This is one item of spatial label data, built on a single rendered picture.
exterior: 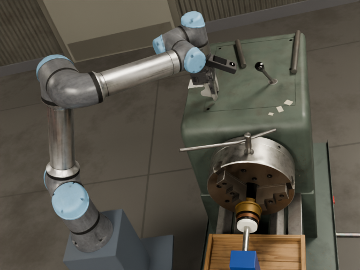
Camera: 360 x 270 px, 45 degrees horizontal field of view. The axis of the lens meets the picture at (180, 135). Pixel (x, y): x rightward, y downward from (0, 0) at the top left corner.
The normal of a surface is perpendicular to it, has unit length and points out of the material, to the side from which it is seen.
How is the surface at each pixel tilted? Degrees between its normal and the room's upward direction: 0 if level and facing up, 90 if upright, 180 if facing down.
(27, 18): 90
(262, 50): 0
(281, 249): 0
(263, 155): 25
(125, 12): 90
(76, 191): 7
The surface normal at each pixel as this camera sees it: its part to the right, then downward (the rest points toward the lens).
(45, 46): -0.03, 0.69
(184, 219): -0.25, -0.71
